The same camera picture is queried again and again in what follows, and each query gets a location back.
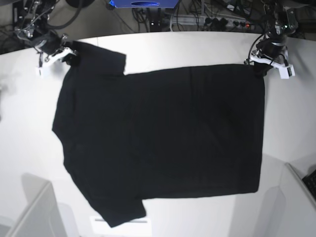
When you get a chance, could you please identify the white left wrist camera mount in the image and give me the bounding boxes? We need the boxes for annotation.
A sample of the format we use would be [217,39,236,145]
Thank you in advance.
[244,50,295,79]

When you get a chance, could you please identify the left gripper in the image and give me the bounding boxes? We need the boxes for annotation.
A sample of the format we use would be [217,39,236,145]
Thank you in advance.
[253,36,287,77]

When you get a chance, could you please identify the blue box with oval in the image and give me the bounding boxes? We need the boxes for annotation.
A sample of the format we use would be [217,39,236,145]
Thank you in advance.
[110,0,178,8]

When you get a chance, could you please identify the white power strip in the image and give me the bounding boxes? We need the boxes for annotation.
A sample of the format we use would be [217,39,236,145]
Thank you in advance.
[170,15,251,29]

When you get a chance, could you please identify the black keyboard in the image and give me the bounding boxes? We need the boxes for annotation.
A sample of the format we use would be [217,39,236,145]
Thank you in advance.
[302,170,316,198]

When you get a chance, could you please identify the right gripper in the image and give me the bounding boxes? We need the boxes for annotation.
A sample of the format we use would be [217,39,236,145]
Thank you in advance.
[28,31,80,67]

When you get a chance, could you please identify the white right partition panel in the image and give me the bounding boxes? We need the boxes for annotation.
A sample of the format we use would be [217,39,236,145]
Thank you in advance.
[256,163,316,237]

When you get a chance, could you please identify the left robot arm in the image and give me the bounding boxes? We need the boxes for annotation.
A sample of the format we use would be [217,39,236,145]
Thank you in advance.
[247,0,298,79]

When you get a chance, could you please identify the white partition panel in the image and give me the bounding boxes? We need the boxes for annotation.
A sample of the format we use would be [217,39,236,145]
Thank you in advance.
[256,163,316,237]
[6,181,67,237]

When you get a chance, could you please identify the white left partition panel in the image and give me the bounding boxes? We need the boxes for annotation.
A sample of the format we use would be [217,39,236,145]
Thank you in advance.
[6,181,67,237]

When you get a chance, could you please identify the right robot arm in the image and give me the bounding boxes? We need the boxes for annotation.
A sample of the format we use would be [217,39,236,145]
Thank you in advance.
[13,0,83,69]

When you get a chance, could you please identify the black T-shirt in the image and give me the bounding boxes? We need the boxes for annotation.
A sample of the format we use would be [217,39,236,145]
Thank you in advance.
[52,42,265,227]

